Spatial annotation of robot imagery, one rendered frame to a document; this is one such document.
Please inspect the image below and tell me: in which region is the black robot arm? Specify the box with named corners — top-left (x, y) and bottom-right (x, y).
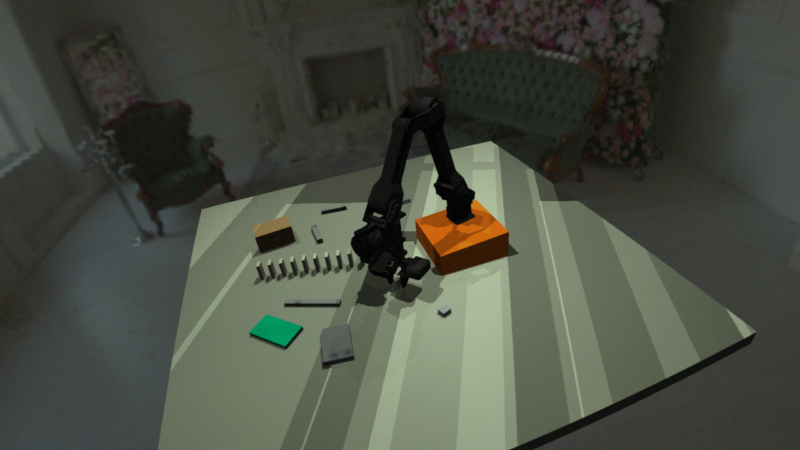
top-left (351, 96), bottom-right (475, 278)

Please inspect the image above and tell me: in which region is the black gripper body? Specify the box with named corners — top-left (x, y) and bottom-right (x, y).
top-left (360, 236), bottom-right (431, 281)

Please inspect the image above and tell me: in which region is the green flat rectangular block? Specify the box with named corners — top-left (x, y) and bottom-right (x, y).
top-left (249, 314), bottom-right (303, 349)

